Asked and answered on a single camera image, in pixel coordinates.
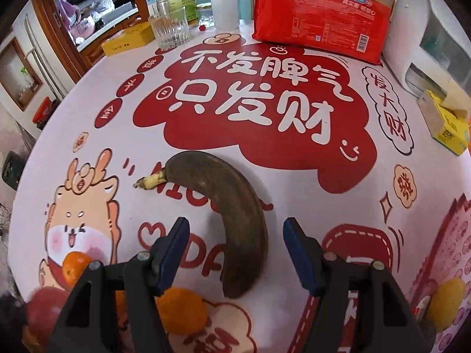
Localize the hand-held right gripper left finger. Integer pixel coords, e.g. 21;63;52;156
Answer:
48;217;192;353

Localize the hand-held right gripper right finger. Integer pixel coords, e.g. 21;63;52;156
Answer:
283;218;437;353

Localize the orange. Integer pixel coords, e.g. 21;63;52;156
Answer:
115;290;129;326
62;251;94;290
156;287;207;336
427;277;467;333

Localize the dark brown banana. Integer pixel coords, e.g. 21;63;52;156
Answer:
133;151;269;299

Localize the pink printed fruit tray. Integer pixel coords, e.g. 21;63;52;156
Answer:
407;191;471;353

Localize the red white printed tablecloth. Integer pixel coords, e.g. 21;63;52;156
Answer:
9;18;471;353

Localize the red apple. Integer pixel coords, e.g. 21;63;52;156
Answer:
25;287;70;342

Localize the yellow tissue box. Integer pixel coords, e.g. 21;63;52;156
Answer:
417;89;471;157

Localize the red crate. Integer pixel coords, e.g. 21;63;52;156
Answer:
32;96;53;127

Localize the wooden cabinet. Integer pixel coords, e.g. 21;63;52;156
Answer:
35;0;155;67

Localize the flat yellow box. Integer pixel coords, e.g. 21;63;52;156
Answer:
101;22;155;57

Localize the ribbed drinking glass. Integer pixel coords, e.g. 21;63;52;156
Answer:
149;14;191;49

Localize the red paper cup package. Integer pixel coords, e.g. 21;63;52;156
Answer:
252;0;400;65

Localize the small glass jar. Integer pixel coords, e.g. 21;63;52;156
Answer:
196;3;216;26

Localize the white countertop appliance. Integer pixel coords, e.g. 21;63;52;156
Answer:
383;0;471;98

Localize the white squeeze bottle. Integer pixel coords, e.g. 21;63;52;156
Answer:
210;0;241;30

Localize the small white box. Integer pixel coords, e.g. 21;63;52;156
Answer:
145;0;173;18

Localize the wooden framed wall niche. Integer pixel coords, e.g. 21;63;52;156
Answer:
0;37;44;113

